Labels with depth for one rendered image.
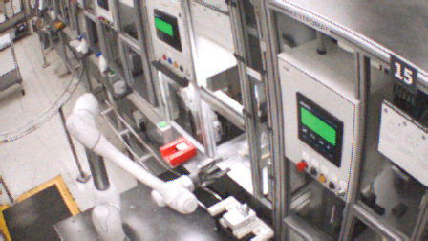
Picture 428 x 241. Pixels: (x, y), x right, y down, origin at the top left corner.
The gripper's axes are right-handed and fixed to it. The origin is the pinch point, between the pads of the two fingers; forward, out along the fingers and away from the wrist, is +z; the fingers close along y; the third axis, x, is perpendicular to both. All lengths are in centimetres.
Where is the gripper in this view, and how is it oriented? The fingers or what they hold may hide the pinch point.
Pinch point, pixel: (224, 164)
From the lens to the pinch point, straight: 255.6
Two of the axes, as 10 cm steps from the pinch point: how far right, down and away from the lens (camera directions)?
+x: -5.5, -4.2, 7.2
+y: -1.3, -8.1, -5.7
